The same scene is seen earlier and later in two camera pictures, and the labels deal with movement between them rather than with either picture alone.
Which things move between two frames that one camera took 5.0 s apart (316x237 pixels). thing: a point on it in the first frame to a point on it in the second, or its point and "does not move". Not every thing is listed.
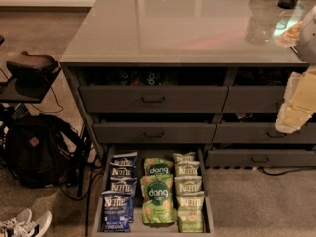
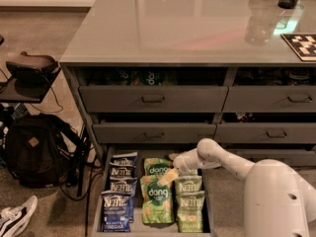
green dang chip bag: x=158 y=199 does not move
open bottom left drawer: x=154 y=191 does not move
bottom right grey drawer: x=260 y=157 does not move
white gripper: x=307 y=39 to x=182 y=163
